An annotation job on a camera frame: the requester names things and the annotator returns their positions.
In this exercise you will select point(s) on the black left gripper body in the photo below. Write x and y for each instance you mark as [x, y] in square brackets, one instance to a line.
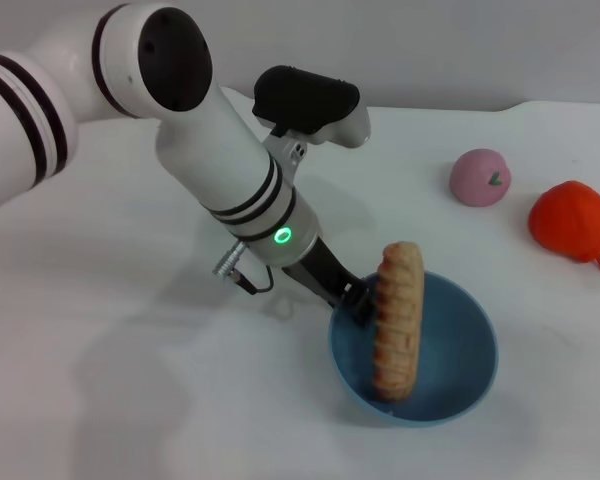
[325, 275]

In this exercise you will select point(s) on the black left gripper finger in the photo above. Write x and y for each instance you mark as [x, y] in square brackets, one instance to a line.
[365, 305]

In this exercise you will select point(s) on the tan bread with brown stripes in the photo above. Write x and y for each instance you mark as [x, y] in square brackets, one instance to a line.
[397, 325]

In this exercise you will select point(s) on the blue ceramic bowl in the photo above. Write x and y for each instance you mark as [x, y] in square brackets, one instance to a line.
[445, 370]

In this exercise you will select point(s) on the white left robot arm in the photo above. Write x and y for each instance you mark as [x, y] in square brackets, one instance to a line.
[170, 125]

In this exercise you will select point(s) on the pink peach toy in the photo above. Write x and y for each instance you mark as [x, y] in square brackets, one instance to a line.
[477, 177]

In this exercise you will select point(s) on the red bell pepper toy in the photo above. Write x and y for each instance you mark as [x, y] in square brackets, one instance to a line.
[570, 220]

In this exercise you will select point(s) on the black grey left wrist camera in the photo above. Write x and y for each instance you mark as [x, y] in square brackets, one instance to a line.
[310, 105]

